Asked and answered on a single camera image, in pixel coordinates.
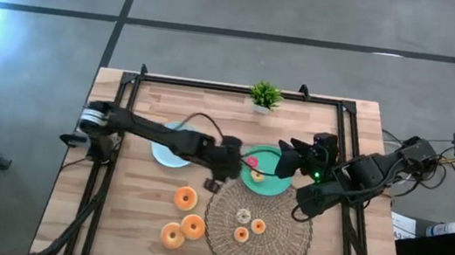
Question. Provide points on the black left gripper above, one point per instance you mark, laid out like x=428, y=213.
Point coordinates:
x=227, y=160

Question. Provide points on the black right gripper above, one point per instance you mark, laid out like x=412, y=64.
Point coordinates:
x=321, y=166

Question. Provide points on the small white donut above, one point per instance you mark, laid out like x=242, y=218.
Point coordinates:
x=239, y=215

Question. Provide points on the large orange glazed donut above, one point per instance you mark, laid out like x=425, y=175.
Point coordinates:
x=179, y=197
x=186, y=226
x=166, y=235

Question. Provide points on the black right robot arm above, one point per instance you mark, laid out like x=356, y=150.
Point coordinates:
x=367, y=172

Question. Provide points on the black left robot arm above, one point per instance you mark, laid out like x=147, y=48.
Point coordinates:
x=165, y=134

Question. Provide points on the teal plate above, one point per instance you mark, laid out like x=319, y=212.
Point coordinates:
x=268, y=186

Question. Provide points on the light blue plate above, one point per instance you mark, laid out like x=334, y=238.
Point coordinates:
x=166, y=157

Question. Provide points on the small potted green plant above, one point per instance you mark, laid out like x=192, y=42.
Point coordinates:
x=266, y=95

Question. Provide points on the round woven placemat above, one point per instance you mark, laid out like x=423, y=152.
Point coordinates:
x=282, y=249

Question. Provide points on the white paper sheet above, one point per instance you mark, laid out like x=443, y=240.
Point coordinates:
x=403, y=232

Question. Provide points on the black table beam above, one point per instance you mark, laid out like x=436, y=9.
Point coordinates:
x=432, y=246

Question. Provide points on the white bottle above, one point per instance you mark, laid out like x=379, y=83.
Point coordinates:
x=445, y=229

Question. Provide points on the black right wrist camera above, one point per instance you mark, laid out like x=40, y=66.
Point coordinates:
x=326, y=141

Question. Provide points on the black aluminium table frame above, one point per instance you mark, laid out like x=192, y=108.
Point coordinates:
x=237, y=89

